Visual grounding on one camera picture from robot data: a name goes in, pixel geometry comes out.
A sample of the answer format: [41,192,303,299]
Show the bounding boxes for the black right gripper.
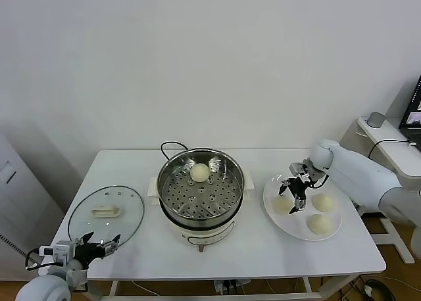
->
[278,175,312,216]

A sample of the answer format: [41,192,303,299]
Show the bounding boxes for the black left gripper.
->
[74,231,122,269]

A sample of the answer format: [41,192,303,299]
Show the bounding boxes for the white steamed baozi bun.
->
[273,195,294,214]
[306,214,332,235]
[190,162,210,183]
[311,193,335,213]

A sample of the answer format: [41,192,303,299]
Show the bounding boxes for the round glass pot lid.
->
[68,185,146,251]

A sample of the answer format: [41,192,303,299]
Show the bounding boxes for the perforated steel steamer basket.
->
[147,147,256,228]

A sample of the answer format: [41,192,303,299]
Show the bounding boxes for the round white plate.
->
[262,172,343,242]

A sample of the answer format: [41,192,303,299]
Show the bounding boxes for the white cabinet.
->
[0,129,65,282]

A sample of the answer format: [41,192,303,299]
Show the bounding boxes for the white electric cooker base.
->
[149,191,256,254]

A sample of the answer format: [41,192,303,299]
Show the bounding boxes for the small grey cylinder speaker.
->
[366,112,385,129]

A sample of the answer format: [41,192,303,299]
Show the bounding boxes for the white power strip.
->
[213,279,251,295]

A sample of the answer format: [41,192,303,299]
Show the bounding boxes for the white side desk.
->
[338,116,421,266]

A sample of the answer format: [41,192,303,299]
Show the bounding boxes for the black laptop computer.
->
[398,76,421,144]

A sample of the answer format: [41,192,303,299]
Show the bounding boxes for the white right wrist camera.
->
[289,161,313,183]

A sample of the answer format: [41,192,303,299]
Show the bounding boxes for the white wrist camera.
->
[289,161,313,183]
[39,240,76,266]

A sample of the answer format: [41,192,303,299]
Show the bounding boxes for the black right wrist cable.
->
[309,172,332,189]

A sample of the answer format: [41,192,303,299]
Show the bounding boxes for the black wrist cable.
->
[309,172,332,189]
[24,250,47,271]

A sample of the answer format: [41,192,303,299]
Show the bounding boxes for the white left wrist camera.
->
[39,240,76,266]

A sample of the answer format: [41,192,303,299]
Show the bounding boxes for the white table frame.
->
[87,276,362,301]

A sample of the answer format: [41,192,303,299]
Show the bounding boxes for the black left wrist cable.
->
[24,250,47,271]

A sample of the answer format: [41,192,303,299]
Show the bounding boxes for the black cooker power cord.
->
[160,141,188,160]

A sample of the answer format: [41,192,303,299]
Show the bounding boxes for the black floor cables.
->
[348,274,395,301]

